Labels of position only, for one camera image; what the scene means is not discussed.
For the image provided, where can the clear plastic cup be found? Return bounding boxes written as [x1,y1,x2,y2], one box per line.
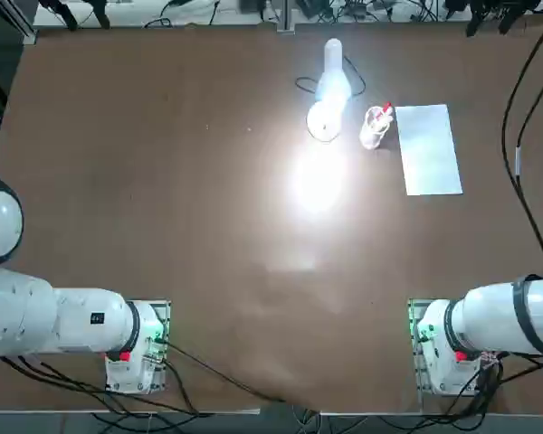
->
[359,104,395,151]

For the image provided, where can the silver metal post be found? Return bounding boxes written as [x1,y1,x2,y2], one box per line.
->
[276,0,297,33]

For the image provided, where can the black tripod leg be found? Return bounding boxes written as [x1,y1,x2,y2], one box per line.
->
[89,0,111,30]
[43,0,80,32]

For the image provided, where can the grey aluminium profile rail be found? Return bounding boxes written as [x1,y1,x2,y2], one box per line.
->
[6,0,38,45]

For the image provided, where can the black arm base cable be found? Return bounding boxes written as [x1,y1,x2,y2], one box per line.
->
[161,340,287,404]

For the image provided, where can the white paper sheet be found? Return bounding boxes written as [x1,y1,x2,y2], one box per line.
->
[394,103,463,197]

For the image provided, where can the thin black lamp cable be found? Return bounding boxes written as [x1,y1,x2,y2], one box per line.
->
[295,55,367,99]

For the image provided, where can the thick black cable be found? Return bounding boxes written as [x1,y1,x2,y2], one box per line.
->
[500,8,543,278]

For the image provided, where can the white desk lamp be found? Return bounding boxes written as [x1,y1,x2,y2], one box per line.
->
[305,37,351,144]

